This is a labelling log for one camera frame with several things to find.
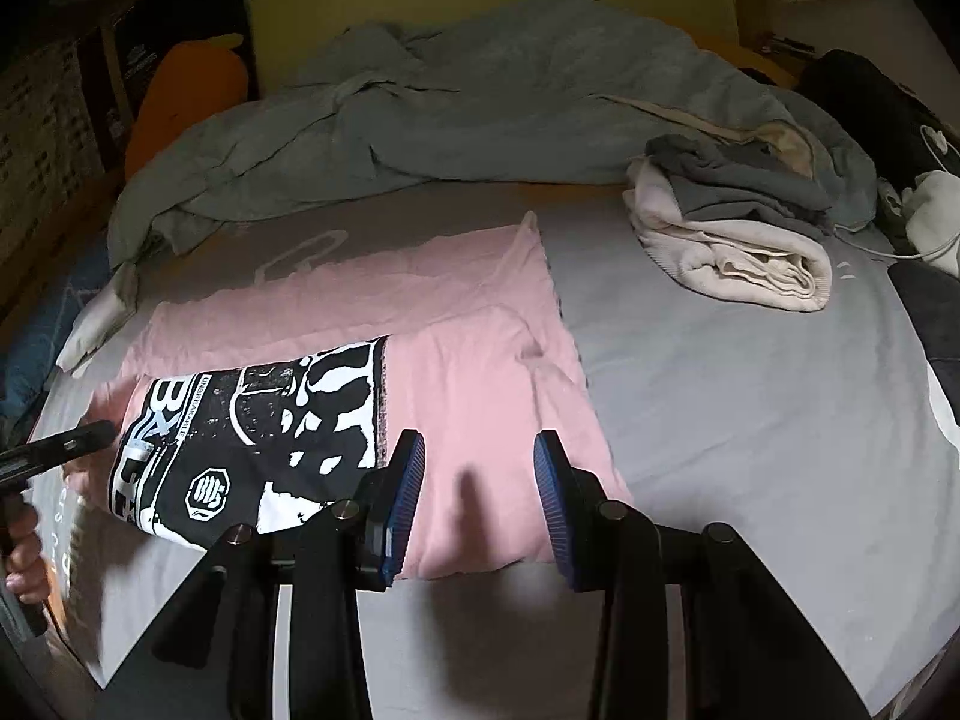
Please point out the pink printed t-shirt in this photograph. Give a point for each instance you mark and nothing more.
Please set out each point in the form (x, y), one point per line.
(465, 360)

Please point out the white folded cloth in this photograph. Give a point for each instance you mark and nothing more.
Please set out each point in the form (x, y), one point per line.
(90, 322)

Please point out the dark grey folded garment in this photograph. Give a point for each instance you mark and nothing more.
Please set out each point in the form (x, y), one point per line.
(720, 172)

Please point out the cream knit sweater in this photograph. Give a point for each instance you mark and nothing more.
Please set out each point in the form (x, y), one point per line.
(750, 262)

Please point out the white hoodie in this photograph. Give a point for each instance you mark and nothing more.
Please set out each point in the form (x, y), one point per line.
(937, 202)

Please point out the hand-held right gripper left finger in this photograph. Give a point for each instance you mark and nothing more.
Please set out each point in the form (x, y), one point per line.
(401, 510)

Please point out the black jacket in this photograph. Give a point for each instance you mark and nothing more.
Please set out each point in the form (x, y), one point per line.
(862, 97)

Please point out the grey printed bed sheet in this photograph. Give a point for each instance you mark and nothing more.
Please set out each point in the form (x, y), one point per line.
(750, 427)

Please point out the blue pillow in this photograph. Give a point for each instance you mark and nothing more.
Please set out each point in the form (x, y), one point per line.
(45, 337)

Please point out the orange yellow blanket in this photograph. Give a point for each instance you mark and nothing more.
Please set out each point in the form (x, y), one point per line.
(750, 64)

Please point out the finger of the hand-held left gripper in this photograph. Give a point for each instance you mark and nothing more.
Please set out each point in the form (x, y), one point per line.
(67, 442)

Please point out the white charger plug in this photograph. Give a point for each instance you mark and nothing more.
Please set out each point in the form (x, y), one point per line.
(932, 139)

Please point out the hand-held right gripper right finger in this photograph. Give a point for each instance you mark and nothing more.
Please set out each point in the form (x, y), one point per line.
(553, 510)

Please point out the grey quilt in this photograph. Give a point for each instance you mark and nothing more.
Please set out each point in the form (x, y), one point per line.
(465, 97)

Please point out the person's left hand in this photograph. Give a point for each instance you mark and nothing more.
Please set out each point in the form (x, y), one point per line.
(30, 566)

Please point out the person's leg in grey pants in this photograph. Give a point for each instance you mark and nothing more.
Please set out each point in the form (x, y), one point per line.
(937, 315)

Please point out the orange carrot plush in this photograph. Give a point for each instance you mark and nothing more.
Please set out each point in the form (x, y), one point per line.
(180, 97)

